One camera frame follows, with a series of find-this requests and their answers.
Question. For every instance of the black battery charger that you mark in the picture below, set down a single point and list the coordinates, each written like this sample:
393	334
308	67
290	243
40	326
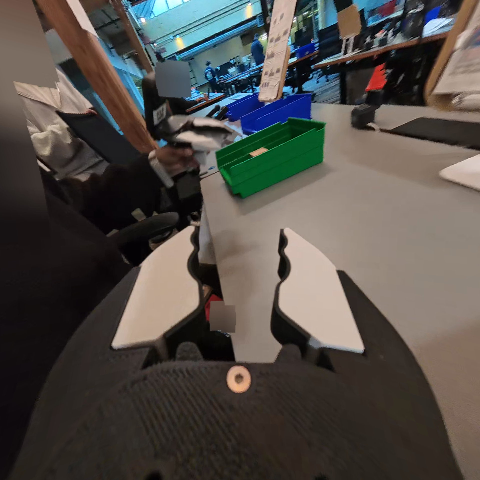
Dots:
362	116

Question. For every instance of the narrow instruction board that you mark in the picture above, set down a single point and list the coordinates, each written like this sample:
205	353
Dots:
275	56

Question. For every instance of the green plastic bin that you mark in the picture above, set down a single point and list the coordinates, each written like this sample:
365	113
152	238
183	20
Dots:
277	172

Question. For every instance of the pinkish wooden block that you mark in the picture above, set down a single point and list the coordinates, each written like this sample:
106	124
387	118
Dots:
258	152

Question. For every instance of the tan board on white stand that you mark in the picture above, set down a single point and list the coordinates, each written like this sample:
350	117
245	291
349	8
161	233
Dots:
348	18

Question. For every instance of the grey desk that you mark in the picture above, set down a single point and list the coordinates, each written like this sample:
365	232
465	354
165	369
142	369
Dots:
375	225

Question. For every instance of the blue plastic bin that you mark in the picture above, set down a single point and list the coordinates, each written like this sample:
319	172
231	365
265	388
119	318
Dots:
240	107
277	114

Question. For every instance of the wooden top table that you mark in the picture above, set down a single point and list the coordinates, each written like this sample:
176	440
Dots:
375	52

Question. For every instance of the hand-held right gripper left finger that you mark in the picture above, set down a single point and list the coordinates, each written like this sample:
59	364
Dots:
161	292

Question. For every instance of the red plastic part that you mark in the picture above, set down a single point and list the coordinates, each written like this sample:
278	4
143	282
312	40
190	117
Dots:
376	78

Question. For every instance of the person's left hand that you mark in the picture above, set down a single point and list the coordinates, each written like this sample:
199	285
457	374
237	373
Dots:
172	159

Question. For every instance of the red badge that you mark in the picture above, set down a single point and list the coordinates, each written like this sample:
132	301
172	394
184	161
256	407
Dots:
214	300

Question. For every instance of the thick wooden beam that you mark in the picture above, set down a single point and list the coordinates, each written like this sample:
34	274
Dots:
93	67

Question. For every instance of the thin wooden beam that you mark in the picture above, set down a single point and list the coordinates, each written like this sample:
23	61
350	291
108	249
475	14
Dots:
131	33

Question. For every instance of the white paper sheet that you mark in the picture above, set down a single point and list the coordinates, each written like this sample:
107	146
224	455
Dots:
84	18

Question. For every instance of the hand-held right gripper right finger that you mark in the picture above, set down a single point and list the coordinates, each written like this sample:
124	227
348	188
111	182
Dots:
318	300

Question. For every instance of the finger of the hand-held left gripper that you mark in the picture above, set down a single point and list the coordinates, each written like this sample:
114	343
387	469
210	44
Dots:
208	144
210	125

